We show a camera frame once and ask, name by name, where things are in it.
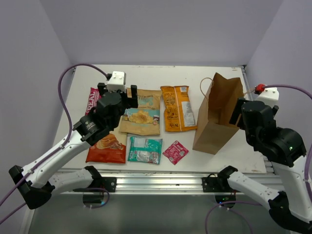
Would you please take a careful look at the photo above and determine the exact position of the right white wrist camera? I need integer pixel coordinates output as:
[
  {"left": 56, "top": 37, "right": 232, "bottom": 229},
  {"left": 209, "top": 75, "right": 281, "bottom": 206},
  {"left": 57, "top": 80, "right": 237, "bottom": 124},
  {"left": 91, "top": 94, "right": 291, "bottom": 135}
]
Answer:
[{"left": 254, "top": 84, "right": 279, "bottom": 103}]

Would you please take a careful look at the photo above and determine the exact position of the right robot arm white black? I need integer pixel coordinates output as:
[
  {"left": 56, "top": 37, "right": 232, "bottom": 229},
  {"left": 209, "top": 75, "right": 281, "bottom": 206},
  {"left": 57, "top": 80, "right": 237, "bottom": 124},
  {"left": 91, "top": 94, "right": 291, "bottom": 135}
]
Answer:
[{"left": 217, "top": 98, "right": 312, "bottom": 234}]

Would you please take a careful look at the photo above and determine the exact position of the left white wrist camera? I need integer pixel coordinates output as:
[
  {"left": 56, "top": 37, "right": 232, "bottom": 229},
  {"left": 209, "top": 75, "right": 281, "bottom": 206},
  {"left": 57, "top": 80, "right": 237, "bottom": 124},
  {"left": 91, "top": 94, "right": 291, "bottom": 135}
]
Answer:
[{"left": 107, "top": 71, "right": 126, "bottom": 93}]

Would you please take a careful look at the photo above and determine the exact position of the teal Fox's mint candy bag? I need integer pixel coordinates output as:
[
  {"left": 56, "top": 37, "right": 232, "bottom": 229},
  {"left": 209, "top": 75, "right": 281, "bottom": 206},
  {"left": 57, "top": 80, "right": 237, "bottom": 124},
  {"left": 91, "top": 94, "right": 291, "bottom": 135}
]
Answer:
[{"left": 128, "top": 136, "right": 163, "bottom": 165}]

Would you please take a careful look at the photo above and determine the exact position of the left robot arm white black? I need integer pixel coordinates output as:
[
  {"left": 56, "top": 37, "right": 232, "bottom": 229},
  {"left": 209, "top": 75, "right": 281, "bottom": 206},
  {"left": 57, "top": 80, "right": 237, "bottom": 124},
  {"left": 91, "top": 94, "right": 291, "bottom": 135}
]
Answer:
[{"left": 9, "top": 83, "right": 138, "bottom": 210}]

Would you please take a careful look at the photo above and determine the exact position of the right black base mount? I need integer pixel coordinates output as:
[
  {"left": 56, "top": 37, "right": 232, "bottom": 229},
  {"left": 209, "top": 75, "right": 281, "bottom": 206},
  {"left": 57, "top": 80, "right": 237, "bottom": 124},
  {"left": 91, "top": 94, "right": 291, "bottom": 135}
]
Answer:
[{"left": 201, "top": 174, "right": 237, "bottom": 193}]

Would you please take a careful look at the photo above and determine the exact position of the red cream cassava chips bag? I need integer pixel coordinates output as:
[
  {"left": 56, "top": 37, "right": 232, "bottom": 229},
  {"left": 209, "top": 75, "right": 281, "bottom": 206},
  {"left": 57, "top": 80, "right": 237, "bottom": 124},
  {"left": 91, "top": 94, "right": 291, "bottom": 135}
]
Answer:
[{"left": 86, "top": 132, "right": 127, "bottom": 164}]

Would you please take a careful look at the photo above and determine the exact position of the kraft crispy chips bag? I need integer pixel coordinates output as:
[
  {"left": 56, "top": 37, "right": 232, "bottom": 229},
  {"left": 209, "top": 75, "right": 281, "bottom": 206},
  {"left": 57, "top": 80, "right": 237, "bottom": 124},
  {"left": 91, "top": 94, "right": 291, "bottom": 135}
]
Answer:
[{"left": 119, "top": 89, "right": 162, "bottom": 136}]

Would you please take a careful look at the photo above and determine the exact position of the pink REAL crisps bag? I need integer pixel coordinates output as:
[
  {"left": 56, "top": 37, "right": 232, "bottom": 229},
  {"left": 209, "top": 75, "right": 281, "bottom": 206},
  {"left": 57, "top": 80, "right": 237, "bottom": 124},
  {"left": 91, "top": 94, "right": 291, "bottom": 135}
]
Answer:
[{"left": 85, "top": 87, "right": 101, "bottom": 115}]

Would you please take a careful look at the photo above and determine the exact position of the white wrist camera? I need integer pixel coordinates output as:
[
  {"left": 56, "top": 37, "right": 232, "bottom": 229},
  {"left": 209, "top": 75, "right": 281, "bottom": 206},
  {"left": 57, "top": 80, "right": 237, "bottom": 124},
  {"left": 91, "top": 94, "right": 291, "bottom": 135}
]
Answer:
[
  {"left": 107, "top": 71, "right": 126, "bottom": 93},
  {"left": 254, "top": 84, "right": 279, "bottom": 103}
]

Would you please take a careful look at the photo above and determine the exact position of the aluminium rail frame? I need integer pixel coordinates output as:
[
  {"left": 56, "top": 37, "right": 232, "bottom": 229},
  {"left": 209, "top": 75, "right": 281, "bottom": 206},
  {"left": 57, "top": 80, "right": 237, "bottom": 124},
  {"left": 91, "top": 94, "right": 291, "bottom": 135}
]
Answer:
[{"left": 20, "top": 65, "right": 289, "bottom": 234}]

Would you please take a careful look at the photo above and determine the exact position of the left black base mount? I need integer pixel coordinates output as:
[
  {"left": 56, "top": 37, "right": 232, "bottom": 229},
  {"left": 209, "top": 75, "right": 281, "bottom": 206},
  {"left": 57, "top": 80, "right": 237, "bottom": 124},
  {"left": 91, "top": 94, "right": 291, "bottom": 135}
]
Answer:
[{"left": 73, "top": 176, "right": 117, "bottom": 193}]

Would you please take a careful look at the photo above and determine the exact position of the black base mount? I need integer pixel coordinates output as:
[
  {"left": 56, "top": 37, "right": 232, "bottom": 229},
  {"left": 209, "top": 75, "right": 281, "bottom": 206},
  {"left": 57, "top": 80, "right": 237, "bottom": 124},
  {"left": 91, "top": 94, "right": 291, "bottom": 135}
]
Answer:
[
  {"left": 201, "top": 174, "right": 237, "bottom": 193},
  {"left": 73, "top": 176, "right": 117, "bottom": 193}
]

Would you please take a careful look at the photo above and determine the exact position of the brown paper bag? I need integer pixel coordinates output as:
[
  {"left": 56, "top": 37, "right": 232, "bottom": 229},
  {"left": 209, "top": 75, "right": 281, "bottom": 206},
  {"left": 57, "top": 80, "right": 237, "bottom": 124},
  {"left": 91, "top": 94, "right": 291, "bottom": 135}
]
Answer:
[{"left": 193, "top": 73, "right": 244, "bottom": 155}]

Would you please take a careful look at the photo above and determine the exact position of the small pink snack packet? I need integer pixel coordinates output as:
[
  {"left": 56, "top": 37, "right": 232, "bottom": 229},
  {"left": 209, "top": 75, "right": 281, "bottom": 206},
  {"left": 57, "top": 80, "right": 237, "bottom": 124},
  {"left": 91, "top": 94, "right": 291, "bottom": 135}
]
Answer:
[{"left": 163, "top": 141, "right": 189, "bottom": 165}]

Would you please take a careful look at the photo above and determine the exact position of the orange snack bag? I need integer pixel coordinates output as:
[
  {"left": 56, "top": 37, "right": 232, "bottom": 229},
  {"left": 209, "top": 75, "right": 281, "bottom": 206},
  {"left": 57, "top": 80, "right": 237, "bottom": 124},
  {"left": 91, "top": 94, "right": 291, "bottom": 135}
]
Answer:
[{"left": 160, "top": 86, "right": 197, "bottom": 132}]

